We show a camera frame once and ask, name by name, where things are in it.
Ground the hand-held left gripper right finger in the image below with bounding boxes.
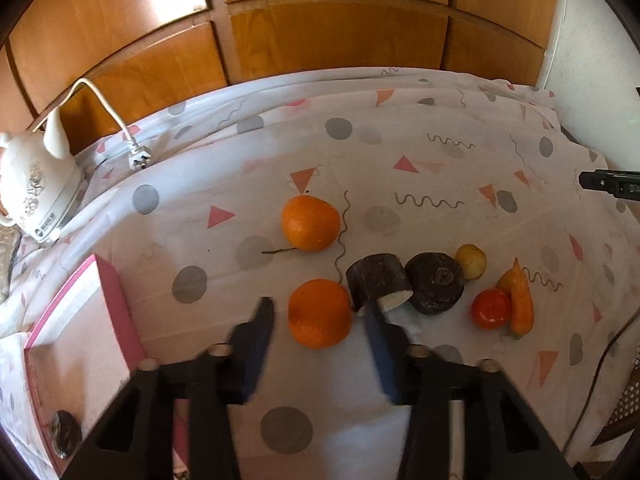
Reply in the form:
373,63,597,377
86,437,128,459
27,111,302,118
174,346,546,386
364,300,581,480

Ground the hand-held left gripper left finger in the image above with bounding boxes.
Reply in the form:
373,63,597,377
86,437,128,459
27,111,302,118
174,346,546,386
60,296,276,480

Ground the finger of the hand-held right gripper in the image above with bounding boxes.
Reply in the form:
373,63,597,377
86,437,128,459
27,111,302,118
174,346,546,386
579,169,640,196

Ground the orange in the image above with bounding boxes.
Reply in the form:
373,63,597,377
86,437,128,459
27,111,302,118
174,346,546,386
261,195,342,255
287,279,353,350

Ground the cut black radish piece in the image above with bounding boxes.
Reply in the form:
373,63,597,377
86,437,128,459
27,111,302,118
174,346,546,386
345,253,414,317

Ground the round black radish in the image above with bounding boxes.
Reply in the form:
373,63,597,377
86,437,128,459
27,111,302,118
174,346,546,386
404,251,467,317

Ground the red tomato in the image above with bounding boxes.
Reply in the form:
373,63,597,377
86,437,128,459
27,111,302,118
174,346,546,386
471,288,513,331

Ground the carrot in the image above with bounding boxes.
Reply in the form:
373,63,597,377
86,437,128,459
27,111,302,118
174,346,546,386
509,256,535,339

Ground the pink cardboard box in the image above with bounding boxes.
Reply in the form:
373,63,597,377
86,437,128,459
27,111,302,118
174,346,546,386
24,254,191,480

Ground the dark purple fruit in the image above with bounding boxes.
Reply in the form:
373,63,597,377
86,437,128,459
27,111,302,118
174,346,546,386
48,410,83,458

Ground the white patterned tablecloth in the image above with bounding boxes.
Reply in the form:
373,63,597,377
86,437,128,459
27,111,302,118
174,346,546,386
0,66,640,480

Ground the wicker chair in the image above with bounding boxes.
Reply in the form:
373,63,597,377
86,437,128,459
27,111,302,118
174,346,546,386
590,350,640,456

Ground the white ceramic electric kettle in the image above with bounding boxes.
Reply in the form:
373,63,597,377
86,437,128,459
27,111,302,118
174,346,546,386
0,107,86,245

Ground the wooden wardrobe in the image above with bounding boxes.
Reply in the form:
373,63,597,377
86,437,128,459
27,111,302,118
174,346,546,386
0,0,560,156

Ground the black cable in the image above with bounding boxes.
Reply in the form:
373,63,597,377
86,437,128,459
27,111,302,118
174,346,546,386
565,310,640,453

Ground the white power cord with plug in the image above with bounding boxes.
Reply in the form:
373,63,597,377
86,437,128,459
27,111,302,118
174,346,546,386
47,78,152,171

